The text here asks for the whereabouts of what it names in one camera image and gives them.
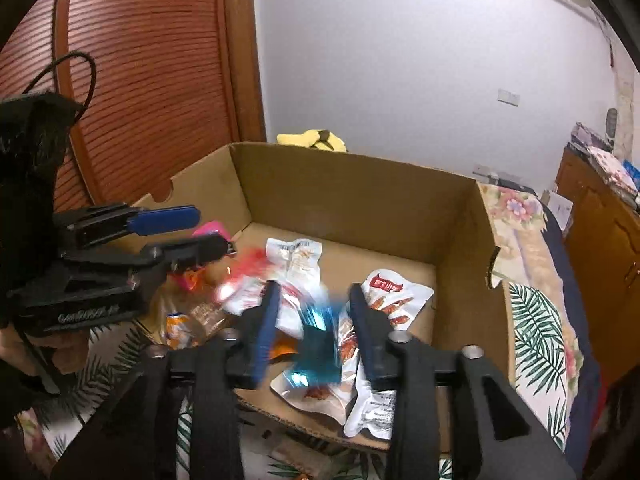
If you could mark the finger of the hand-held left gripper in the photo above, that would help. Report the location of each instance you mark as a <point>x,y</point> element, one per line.
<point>200,250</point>
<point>165,220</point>

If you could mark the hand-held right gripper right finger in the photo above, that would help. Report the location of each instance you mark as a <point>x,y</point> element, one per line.
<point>370,340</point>

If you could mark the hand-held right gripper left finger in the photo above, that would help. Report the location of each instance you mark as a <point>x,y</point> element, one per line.
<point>265,330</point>

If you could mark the pink snack packet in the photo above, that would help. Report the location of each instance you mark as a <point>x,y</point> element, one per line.
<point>210,230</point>

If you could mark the white snack packet orange print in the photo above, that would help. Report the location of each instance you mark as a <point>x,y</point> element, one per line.
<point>400,300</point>

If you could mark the shiny blue snack packet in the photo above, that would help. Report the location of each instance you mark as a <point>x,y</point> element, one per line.
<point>317,340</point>

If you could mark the white red printed snack packet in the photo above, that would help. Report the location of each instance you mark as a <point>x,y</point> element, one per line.
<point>245,280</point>

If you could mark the clear brown egg snack packet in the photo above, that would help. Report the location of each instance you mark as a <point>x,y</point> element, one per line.
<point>212,316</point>

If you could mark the silver red snack packet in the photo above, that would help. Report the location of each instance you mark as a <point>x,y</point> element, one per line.
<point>315,395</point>

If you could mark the brown cardboard box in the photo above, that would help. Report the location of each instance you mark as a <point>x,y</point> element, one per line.
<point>360,200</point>

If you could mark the person's left hand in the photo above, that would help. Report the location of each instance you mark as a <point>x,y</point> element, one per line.
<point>67,355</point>

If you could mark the white snack packet grey text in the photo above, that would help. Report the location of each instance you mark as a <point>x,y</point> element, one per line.
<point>297,265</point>

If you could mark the plain white snack packet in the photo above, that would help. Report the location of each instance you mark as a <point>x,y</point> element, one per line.
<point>372,415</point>

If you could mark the wooden louvered wardrobe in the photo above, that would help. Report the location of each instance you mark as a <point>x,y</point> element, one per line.
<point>150,60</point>

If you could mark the yellow plush toy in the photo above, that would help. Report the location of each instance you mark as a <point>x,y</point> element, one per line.
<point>312,139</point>

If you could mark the leaf print bed sheet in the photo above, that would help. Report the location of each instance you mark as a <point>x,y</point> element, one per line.
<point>540,325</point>

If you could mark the floral blanket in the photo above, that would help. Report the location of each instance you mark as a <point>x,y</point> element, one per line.
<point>515,220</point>

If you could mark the dark blue blanket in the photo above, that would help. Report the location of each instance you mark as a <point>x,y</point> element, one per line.
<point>575,310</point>

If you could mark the wooden cabinet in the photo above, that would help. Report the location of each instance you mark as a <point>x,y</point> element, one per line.
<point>600,240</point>

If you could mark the stack of folded cloths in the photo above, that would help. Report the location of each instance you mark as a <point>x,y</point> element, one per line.
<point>607,162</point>

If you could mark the blue box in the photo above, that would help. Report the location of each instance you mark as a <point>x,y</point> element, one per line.
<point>632,175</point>

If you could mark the small white fan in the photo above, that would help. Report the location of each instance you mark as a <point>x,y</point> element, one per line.
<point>612,122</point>

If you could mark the beige curtain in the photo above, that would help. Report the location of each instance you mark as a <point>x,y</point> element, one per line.
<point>627,115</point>

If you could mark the white wall socket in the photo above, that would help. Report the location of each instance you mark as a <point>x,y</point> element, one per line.
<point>508,97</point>

